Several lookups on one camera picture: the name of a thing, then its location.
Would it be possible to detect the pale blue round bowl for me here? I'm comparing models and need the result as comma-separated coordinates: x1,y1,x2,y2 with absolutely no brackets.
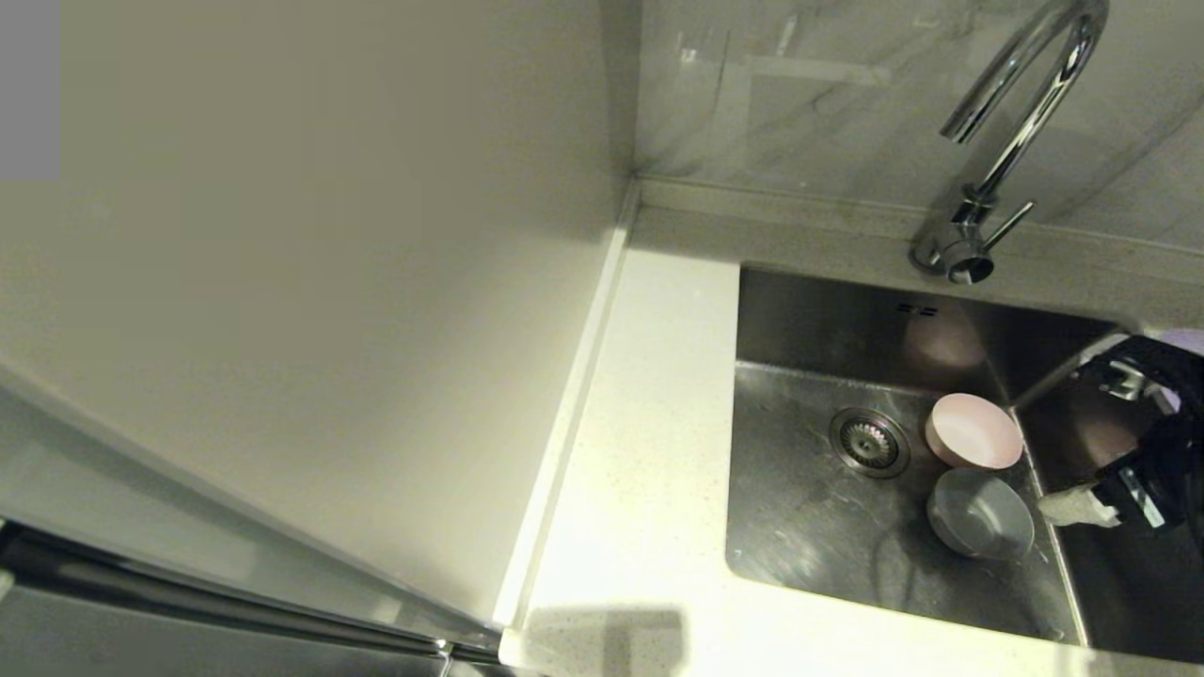
927,468,1037,562

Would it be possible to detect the pink round bowl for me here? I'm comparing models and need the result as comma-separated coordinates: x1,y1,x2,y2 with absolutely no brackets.
926,393,1025,471

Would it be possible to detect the chrome gooseneck faucet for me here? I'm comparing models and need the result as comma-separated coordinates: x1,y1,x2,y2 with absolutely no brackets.
911,0,1113,286

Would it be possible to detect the stainless steel sink basin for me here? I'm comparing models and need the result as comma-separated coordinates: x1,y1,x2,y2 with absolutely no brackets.
724,265,1204,664

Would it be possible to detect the round metal drain strainer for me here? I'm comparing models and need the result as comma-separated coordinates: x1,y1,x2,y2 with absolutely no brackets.
828,408,911,480

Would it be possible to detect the tall silver door refrigerator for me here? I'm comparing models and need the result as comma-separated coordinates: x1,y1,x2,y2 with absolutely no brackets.
0,0,641,677

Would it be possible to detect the chrome bar door handle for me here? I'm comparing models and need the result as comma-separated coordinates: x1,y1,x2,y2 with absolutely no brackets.
0,527,528,677

